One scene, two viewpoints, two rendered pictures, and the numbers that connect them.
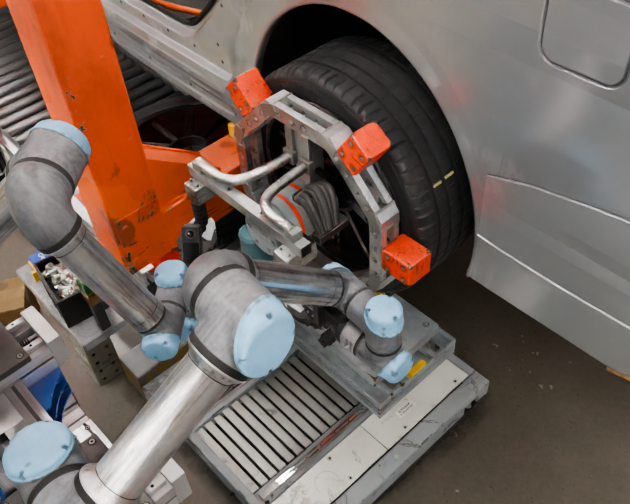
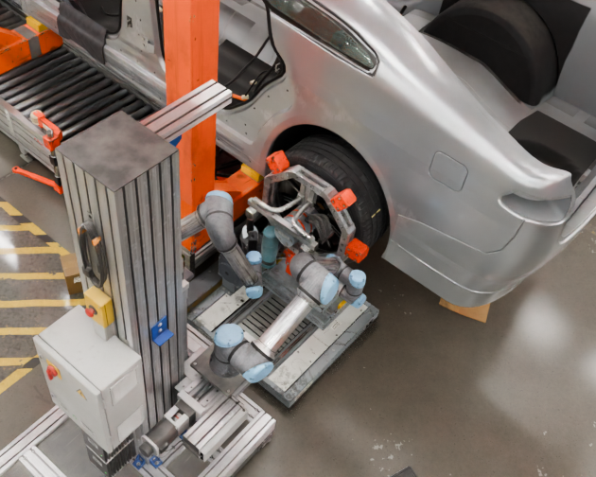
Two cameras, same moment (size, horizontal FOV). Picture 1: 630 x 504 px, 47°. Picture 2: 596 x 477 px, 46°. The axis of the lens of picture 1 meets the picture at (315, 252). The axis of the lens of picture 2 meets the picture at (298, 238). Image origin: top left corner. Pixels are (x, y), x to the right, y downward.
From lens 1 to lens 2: 1.77 m
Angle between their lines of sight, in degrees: 13
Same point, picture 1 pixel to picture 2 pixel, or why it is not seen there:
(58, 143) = (226, 203)
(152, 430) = (286, 325)
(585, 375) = (428, 307)
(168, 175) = not seen: hidden behind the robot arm
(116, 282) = (245, 263)
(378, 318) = (357, 280)
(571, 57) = (441, 178)
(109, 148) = (201, 187)
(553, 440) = (411, 341)
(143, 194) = not seen: hidden behind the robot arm
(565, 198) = (433, 229)
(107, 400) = not seen: hidden behind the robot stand
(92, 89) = (202, 160)
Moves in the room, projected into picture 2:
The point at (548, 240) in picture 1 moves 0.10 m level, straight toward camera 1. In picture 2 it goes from (424, 245) to (421, 260)
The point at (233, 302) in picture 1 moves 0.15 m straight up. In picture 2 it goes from (319, 275) to (324, 251)
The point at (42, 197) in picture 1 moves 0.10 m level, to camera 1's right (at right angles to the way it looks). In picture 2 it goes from (227, 229) to (251, 227)
